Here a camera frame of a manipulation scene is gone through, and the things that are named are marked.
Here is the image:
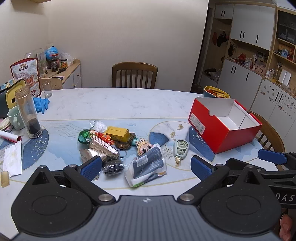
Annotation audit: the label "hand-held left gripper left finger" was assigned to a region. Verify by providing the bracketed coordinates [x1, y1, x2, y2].
[30, 156, 115, 206]

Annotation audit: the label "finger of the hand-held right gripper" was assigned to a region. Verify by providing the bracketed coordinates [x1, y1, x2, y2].
[225, 159, 264, 173]
[258, 148, 296, 165]

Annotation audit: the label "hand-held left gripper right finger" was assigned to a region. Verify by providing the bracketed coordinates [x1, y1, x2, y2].
[177, 156, 266, 205]

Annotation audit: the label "black plastic packet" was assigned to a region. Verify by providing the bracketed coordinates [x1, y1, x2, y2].
[102, 159, 127, 176]

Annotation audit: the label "red cardboard box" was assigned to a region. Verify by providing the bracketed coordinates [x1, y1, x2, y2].
[188, 97, 263, 154]

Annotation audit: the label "correction tape dispenser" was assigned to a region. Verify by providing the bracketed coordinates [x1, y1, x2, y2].
[173, 139, 190, 164]

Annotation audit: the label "red orange charm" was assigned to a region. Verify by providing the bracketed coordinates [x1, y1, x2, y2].
[91, 131, 116, 146]

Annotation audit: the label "green netted egg charm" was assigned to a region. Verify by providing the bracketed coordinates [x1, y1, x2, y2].
[78, 130, 93, 144]

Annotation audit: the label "brown wreath keychain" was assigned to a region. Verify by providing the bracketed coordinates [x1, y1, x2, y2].
[115, 132, 138, 149]

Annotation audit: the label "small yellow box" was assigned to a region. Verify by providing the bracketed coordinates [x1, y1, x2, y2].
[104, 126, 130, 142]

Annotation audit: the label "white plastic bag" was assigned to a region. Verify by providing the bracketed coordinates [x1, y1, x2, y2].
[89, 120, 108, 132]

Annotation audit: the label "blue white tissue packet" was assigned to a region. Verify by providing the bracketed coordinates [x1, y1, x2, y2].
[124, 144, 167, 188]

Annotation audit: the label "plush doll keychain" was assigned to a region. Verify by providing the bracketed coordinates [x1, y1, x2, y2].
[135, 138, 153, 157]

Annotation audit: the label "person's right hand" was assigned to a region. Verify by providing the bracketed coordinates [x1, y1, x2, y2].
[279, 213, 296, 237]

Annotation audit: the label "dark wooden curved chair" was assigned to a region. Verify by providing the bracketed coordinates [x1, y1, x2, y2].
[247, 111, 286, 153]

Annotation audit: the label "yellow blue strawberry basket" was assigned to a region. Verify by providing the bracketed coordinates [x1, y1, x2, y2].
[203, 86, 231, 99]

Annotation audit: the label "white rounded containers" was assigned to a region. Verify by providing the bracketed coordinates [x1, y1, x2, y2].
[279, 70, 292, 85]

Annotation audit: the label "white paper napkin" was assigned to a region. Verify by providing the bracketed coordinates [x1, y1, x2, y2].
[3, 140, 23, 175]

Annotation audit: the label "blue rubber gloves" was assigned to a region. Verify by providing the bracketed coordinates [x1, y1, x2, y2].
[33, 97, 51, 114]

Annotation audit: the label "rolled red white paper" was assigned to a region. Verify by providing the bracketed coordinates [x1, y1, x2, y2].
[0, 131, 22, 143]

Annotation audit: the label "clear drinking glass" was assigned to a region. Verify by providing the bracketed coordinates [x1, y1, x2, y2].
[42, 81, 53, 98]

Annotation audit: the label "light wooden chair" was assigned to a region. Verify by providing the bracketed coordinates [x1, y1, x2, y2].
[39, 77, 63, 92]

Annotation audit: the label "white wooden side cabinet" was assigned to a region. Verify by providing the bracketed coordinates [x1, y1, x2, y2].
[45, 59, 82, 89]

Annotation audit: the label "pale green mug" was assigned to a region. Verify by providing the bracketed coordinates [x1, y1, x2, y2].
[7, 106, 25, 130]

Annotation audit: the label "yellow dark tissue box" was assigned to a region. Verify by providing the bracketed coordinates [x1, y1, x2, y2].
[0, 79, 26, 118]

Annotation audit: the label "dark wooden slatted chair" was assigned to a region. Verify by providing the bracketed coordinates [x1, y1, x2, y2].
[112, 62, 158, 89]

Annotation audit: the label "printed snack bag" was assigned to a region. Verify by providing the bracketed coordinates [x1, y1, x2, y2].
[10, 58, 42, 98]

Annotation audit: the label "clear plastic bag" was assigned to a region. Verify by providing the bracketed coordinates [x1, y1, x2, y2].
[24, 48, 47, 77]

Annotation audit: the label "blue globe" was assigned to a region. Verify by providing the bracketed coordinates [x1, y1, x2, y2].
[45, 46, 58, 62]

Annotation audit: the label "black hanging bag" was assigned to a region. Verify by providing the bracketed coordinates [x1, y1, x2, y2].
[216, 31, 228, 46]

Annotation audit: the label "white wooden wall cabinet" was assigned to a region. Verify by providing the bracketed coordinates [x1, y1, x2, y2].
[199, 0, 296, 130]

